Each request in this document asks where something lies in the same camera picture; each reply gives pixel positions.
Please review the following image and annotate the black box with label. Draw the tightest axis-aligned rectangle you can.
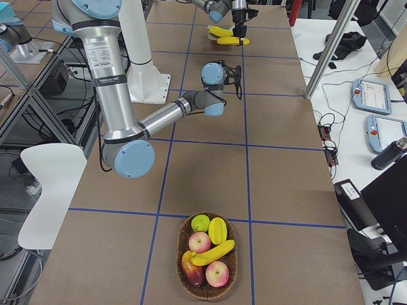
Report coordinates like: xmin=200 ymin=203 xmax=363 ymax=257
xmin=334 ymin=179 xmax=378 ymax=231

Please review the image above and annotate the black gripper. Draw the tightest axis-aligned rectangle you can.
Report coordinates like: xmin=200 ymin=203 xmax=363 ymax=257
xmin=231 ymin=8 xmax=247 ymax=46

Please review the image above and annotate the circuit board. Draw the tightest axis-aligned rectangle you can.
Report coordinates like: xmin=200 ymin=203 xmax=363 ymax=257
xmin=317 ymin=125 xmax=331 ymax=140
xmin=324 ymin=147 xmax=338 ymax=167

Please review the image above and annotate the upper blue teach pendant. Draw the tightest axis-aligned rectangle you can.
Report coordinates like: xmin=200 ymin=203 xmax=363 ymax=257
xmin=352 ymin=78 xmax=392 ymax=115

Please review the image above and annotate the red apple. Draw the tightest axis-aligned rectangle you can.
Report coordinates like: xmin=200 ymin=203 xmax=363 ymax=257
xmin=188 ymin=231 xmax=211 ymax=254
xmin=205 ymin=261 xmax=230 ymax=288

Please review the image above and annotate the red apple front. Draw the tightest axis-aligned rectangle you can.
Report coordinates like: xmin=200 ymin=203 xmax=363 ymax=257
xmin=205 ymin=261 xmax=230 ymax=288

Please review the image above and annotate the aluminium frame post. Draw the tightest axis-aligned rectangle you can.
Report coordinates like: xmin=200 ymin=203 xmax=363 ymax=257
xmin=304 ymin=0 xmax=361 ymax=100

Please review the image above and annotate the woven brown fruit basket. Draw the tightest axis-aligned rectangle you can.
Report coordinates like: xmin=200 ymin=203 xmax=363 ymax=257
xmin=177 ymin=212 xmax=237 ymax=301

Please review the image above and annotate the black monitor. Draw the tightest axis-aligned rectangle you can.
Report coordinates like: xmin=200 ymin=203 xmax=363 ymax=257
xmin=361 ymin=156 xmax=406 ymax=250

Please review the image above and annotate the black water bottle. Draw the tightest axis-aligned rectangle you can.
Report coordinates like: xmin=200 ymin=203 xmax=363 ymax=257
xmin=371 ymin=137 xmax=406 ymax=170

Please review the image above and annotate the yellow starfruit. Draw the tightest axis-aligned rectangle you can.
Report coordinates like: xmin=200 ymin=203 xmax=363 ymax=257
xmin=208 ymin=217 xmax=228 ymax=245

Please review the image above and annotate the red yellow mango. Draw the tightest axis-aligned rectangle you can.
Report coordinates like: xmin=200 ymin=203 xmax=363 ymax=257
xmin=181 ymin=250 xmax=204 ymax=287

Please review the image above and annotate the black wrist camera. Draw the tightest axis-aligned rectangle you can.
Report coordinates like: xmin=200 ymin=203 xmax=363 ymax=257
xmin=222 ymin=63 xmax=242 ymax=100
xmin=245 ymin=8 xmax=259 ymax=22

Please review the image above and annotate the green apple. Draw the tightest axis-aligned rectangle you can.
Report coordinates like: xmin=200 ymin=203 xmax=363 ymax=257
xmin=191 ymin=214 xmax=210 ymax=232

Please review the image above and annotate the circuit board upper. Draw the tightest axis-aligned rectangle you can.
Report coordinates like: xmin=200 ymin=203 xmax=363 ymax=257
xmin=317 ymin=125 xmax=331 ymax=140

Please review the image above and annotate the grey square plate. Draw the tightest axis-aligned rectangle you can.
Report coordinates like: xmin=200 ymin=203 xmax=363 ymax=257
xmin=207 ymin=27 xmax=233 ymax=41

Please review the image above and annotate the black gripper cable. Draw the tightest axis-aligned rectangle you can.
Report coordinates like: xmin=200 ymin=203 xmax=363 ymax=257
xmin=219 ymin=60 xmax=244 ymax=101

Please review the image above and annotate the yellow banana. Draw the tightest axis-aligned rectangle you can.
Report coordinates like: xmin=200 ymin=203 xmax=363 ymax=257
xmin=216 ymin=36 xmax=250 ymax=46
xmin=207 ymin=25 xmax=233 ymax=37
xmin=190 ymin=240 xmax=235 ymax=266

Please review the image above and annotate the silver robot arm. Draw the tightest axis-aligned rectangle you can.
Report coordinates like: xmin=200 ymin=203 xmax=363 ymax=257
xmin=52 ymin=1 xmax=226 ymax=179
xmin=191 ymin=0 xmax=250 ymax=46

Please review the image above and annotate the black cloth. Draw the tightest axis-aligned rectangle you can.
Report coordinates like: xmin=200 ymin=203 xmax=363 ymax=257
xmin=331 ymin=32 xmax=367 ymax=61

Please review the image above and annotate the blue teach pendant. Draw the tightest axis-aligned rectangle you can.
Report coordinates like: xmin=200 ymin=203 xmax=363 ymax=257
xmin=352 ymin=78 xmax=392 ymax=115
xmin=366 ymin=114 xmax=406 ymax=154

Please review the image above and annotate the red apple back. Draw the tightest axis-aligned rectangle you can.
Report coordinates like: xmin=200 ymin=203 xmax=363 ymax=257
xmin=188 ymin=231 xmax=211 ymax=254

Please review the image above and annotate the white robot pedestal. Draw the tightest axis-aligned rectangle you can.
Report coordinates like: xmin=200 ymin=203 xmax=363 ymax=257
xmin=118 ymin=0 xmax=171 ymax=104

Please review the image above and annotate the circuit board lower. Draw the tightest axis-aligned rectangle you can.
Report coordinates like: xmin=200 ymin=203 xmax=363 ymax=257
xmin=324 ymin=147 xmax=338 ymax=167

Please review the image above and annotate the lower blue teach pendant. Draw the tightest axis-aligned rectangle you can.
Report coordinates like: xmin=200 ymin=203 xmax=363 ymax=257
xmin=366 ymin=114 xmax=406 ymax=154

